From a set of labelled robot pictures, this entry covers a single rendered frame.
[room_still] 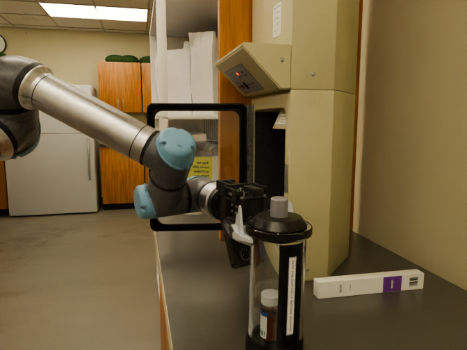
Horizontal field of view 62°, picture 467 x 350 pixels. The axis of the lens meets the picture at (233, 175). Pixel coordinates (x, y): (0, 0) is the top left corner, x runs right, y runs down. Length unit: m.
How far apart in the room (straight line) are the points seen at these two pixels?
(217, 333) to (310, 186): 0.40
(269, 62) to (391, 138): 0.56
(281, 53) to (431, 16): 0.48
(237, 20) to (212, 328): 0.90
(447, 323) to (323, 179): 0.39
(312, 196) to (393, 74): 0.54
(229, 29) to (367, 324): 0.91
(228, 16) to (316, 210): 0.66
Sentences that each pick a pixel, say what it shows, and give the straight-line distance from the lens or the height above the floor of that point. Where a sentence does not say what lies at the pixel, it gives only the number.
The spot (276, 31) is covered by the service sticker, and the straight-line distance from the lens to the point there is 1.04.
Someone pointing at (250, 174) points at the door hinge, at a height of 1.17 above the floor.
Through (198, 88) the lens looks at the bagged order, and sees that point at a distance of 2.19.
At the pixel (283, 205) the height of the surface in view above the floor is 1.21.
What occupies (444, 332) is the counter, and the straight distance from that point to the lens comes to 0.89.
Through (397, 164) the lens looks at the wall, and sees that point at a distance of 1.30.
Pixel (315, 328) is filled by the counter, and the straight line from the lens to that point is 0.83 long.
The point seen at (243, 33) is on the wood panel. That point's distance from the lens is 1.30.
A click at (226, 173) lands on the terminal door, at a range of 1.22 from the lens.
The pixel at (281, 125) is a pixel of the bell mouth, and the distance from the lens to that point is 1.03.
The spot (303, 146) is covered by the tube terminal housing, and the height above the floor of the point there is 1.28.
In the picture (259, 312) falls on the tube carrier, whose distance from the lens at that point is 0.66.
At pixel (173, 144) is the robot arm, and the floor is 1.30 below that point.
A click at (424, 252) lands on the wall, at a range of 1.25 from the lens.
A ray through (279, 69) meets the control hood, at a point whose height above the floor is 1.45.
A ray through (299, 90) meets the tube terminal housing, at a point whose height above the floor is 1.41.
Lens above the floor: 1.34
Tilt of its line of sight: 8 degrees down
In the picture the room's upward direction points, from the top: straight up
